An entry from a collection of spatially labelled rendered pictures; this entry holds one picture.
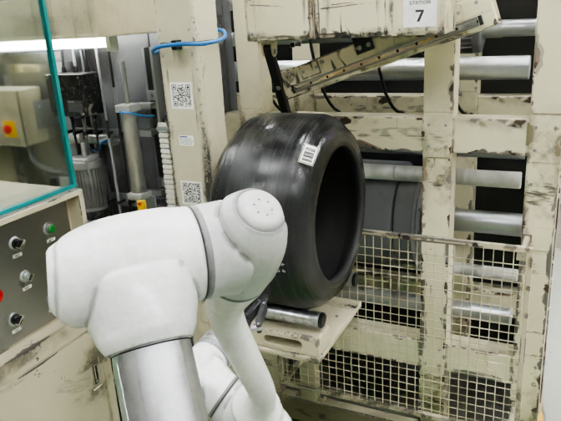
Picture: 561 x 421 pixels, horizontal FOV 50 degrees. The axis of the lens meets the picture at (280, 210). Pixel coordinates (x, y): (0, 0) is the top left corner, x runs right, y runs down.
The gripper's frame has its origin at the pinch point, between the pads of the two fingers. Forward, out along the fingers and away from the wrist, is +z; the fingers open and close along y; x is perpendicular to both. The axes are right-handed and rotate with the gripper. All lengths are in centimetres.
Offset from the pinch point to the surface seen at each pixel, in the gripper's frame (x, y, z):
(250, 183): -27.9, 3.1, 8.1
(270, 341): 22.4, 4.9, 9.0
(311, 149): -33.8, -10.1, 18.0
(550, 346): 126, -67, 165
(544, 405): 119, -67, 113
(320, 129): -36.2, -9.0, 27.2
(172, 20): -66, 33, 29
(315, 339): 17.6, -10.2, 7.8
